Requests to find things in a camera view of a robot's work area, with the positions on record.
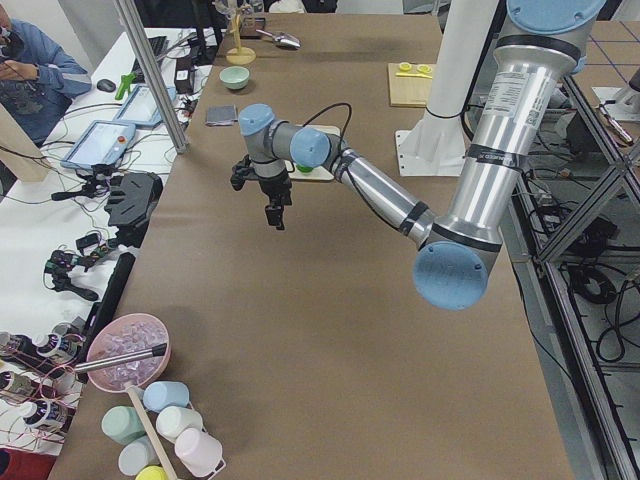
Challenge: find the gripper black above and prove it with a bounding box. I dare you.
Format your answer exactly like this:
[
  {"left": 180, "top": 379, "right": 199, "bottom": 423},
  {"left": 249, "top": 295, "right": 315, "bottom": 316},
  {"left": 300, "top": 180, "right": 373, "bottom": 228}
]
[{"left": 259, "top": 170, "right": 292, "bottom": 231}]

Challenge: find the green lime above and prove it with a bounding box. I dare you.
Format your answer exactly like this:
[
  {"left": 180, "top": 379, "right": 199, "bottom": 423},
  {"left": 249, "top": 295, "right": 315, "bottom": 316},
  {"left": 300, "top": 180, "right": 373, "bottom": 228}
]
[{"left": 296, "top": 164, "right": 314, "bottom": 174}]

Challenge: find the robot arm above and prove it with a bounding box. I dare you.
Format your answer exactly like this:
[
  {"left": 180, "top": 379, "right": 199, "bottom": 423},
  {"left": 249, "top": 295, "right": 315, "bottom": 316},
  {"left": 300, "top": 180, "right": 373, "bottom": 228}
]
[{"left": 231, "top": 1, "right": 602, "bottom": 310}]

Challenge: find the white rabbit print tray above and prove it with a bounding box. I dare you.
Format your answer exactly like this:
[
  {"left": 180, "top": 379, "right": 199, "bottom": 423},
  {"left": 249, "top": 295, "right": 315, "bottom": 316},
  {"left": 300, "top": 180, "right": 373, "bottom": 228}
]
[{"left": 285, "top": 124, "right": 340, "bottom": 182}]

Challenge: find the grey folded cloth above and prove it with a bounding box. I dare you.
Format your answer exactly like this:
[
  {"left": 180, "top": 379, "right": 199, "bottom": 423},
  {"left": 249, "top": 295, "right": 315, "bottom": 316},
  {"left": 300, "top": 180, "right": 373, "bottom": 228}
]
[{"left": 205, "top": 105, "right": 237, "bottom": 126}]

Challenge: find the black device on desk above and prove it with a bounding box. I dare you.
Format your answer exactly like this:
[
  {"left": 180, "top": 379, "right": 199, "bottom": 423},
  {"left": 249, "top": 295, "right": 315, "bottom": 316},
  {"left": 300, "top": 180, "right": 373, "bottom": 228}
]
[{"left": 104, "top": 172, "right": 163, "bottom": 249}]

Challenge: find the mint green bowl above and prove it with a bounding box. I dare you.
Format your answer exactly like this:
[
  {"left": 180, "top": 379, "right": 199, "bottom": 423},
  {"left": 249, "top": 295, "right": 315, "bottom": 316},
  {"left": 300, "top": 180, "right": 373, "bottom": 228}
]
[{"left": 219, "top": 66, "right": 250, "bottom": 91}]

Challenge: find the black box on desk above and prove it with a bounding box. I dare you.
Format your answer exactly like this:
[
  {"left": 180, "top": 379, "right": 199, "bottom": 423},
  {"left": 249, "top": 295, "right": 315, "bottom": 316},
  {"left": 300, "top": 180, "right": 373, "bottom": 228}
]
[{"left": 174, "top": 56, "right": 195, "bottom": 95}]

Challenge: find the wooden stand with base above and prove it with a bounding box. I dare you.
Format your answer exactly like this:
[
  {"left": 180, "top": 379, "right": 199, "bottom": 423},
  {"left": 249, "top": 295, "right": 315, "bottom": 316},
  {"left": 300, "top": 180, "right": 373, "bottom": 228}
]
[{"left": 213, "top": 0, "right": 256, "bottom": 66}]

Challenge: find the far teach pendant tablet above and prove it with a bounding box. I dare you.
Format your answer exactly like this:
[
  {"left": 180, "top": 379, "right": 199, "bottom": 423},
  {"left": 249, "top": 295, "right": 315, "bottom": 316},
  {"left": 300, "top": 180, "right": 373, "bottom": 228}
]
[{"left": 113, "top": 84, "right": 163, "bottom": 129}]

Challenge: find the teach pendant tablet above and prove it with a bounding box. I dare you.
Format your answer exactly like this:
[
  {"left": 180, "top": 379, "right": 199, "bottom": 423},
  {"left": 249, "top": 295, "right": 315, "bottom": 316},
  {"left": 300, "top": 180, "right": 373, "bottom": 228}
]
[
  {"left": 60, "top": 120, "right": 136, "bottom": 170},
  {"left": 113, "top": 84, "right": 163, "bottom": 129}
]

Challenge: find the metal ice scoop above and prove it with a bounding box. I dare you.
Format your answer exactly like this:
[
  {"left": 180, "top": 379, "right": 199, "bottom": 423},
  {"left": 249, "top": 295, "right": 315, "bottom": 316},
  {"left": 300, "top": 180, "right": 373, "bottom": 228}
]
[{"left": 257, "top": 29, "right": 301, "bottom": 50}]

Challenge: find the bamboo cutting board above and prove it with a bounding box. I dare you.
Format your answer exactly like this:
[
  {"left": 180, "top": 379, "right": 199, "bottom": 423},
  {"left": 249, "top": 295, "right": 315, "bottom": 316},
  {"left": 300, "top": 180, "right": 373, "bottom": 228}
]
[{"left": 387, "top": 62, "right": 436, "bottom": 108}]

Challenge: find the metal scoop in bowl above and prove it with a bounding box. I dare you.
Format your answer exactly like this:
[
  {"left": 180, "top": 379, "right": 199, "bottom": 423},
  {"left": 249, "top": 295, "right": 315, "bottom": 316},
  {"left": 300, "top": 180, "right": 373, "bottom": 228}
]
[{"left": 73, "top": 343, "right": 168, "bottom": 374}]

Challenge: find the near teach pendant tablet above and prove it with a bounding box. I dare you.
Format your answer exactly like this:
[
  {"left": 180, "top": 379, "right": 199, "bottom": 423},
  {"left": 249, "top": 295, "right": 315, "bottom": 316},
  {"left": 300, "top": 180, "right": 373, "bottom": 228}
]
[{"left": 60, "top": 120, "right": 136, "bottom": 170}]

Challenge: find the yellow plastic knife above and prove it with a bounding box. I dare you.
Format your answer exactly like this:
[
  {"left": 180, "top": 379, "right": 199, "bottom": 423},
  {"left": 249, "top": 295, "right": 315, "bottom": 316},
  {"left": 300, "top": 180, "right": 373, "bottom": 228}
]
[{"left": 394, "top": 72, "right": 433, "bottom": 79}]

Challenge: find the pink bowl of ice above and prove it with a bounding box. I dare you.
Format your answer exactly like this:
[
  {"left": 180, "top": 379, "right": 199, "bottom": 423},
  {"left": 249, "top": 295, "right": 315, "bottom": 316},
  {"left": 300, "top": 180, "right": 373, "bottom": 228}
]
[{"left": 87, "top": 313, "right": 171, "bottom": 395}]

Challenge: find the green clamp tool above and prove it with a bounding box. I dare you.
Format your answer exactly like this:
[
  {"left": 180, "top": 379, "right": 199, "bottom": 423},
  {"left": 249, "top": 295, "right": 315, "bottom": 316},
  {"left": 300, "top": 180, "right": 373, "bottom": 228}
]
[{"left": 114, "top": 72, "right": 137, "bottom": 101}]

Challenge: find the black keyboard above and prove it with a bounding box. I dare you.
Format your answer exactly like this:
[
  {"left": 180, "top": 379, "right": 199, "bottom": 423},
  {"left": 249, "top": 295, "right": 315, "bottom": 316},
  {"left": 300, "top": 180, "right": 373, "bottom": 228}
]
[{"left": 148, "top": 35, "right": 168, "bottom": 59}]

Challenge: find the lower lemon slice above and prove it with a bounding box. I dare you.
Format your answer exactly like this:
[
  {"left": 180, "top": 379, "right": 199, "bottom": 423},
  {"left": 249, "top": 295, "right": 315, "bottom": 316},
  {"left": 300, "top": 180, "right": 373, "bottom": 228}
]
[{"left": 416, "top": 64, "right": 432, "bottom": 75}]

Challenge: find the black computer mouse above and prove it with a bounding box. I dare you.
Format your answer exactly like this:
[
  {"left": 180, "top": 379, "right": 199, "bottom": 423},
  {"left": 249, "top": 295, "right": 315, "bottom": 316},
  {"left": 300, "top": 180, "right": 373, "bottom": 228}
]
[{"left": 96, "top": 79, "right": 117, "bottom": 93}]

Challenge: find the blue cup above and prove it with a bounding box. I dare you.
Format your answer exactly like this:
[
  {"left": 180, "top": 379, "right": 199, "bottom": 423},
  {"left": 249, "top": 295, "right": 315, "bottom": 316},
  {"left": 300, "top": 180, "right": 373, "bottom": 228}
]
[{"left": 143, "top": 381, "right": 190, "bottom": 413}]

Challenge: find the white cup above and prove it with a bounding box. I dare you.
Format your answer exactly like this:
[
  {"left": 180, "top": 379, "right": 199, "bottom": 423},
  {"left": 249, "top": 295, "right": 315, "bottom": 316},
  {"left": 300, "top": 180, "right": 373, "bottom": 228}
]
[{"left": 156, "top": 406, "right": 204, "bottom": 443}]

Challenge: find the wooden cup rack stick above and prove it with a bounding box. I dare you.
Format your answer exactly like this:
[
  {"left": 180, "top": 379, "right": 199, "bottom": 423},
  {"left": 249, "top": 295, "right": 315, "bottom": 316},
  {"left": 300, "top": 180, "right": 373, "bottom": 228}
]
[{"left": 125, "top": 382, "right": 178, "bottom": 480}]

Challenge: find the pink cup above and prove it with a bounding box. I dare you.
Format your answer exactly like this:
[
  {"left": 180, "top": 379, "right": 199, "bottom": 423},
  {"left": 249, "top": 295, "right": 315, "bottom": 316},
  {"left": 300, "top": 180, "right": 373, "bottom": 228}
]
[{"left": 174, "top": 428, "right": 225, "bottom": 478}]

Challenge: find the green cup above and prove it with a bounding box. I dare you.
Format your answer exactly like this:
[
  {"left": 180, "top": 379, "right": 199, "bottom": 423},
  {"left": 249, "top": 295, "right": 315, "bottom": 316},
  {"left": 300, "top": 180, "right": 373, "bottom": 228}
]
[{"left": 101, "top": 406, "right": 146, "bottom": 445}]

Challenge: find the brown cardboard piece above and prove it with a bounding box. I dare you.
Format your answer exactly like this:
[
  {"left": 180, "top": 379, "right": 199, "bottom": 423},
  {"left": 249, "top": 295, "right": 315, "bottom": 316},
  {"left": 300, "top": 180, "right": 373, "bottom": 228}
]
[{"left": 0, "top": 106, "right": 50, "bottom": 183}]

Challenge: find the person in blue jacket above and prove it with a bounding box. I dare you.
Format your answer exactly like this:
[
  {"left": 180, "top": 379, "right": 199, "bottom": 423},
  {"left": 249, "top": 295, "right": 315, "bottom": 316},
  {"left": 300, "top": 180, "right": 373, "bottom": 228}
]
[{"left": 1, "top": 10, "right": 92, "bottom": 147}]

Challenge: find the grey cup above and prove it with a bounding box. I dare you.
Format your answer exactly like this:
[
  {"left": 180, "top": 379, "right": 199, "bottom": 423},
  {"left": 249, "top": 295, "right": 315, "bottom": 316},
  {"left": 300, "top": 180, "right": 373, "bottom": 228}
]
[{"left": 118, "top": 436, "right": 160, "bottom": 476}]

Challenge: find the yellow cup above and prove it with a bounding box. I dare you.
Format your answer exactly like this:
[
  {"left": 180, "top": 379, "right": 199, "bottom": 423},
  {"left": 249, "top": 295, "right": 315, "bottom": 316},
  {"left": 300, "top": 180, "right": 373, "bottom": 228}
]
[{"left": 135, "top": 465, "right": 168, "bottom": 480}]

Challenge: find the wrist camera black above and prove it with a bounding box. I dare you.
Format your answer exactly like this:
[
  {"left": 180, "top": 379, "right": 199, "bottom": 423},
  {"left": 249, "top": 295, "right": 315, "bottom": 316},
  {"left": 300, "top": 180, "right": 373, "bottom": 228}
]
[{"left": 230, "top": 154, "right": 259, "bottom": 191}]

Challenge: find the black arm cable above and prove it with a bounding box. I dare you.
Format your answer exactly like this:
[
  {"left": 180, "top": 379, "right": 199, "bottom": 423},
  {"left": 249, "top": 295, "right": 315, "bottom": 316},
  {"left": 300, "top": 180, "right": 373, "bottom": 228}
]
[{"left": 302, "top": 102, "right": 354, "bottom": 151}]

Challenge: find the aluminium frame post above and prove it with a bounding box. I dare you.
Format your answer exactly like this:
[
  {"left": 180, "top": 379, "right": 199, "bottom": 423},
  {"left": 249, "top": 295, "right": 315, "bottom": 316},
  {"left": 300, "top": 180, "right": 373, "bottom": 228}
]
[{"left": 114, "top": 0, "right": 188, "bottom": 154}]

